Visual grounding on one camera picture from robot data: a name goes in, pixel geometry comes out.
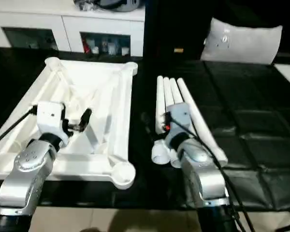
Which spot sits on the white plastic table top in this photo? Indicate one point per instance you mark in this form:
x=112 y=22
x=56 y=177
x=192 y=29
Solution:
x=106 y=91

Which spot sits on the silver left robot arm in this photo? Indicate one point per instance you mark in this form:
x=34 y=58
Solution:
x=26 y=169

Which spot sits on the red bottle behind glass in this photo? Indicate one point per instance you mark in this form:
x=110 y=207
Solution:
x=87 y=46

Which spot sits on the black work mat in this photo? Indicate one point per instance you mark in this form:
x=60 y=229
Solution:
x=251 y=101

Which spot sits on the white glass-door cabinet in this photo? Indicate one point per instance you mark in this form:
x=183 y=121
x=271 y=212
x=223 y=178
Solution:
x=67 y=31

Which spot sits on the grey cushion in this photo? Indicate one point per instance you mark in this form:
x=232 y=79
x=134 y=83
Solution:
x=244 y=43

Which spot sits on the grey helmet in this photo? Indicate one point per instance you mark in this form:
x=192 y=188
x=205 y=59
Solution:
x=125 y=6

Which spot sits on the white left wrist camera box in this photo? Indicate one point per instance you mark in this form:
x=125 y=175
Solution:
x=49 y=113

